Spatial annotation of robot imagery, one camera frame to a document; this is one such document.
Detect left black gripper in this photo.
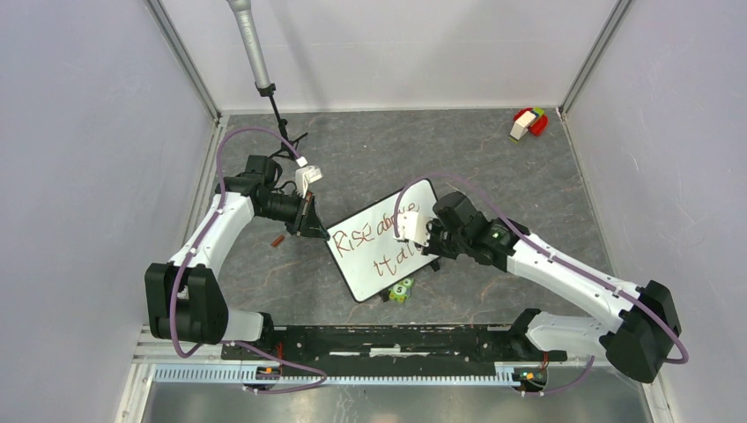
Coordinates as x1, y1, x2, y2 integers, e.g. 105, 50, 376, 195
257, 189, 330, 241

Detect brown marker cap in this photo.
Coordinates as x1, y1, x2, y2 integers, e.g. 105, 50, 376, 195
271, 235, 285, 248

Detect white whiteboard black frame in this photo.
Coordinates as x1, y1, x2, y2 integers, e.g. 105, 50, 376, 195
327, 179, 437, 303

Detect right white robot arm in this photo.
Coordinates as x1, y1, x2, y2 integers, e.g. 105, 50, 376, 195
398, 191, 689, 383

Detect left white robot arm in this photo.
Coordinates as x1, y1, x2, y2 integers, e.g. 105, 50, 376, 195
144, 155, 329, 360

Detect green owl number block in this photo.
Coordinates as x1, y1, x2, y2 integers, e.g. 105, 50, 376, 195
388, 278, 414, 304

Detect red and white toy blocks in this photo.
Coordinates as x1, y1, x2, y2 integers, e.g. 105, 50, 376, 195
509, 108, 549, 143

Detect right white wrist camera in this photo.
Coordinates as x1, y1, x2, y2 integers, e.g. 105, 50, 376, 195
394, 211, 432, 247

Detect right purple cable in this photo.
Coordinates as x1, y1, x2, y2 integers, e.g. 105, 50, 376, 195
393, 172, 690, 398

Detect purple cable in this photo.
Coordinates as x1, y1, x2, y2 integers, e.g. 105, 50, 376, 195
169, 125, 329, 396
393, 172, 690, 398

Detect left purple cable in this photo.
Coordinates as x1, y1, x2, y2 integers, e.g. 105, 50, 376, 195
169, 125, 329, 396

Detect slotted cable duct rail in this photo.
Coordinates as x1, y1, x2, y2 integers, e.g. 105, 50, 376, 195
153, 362, 546, 388

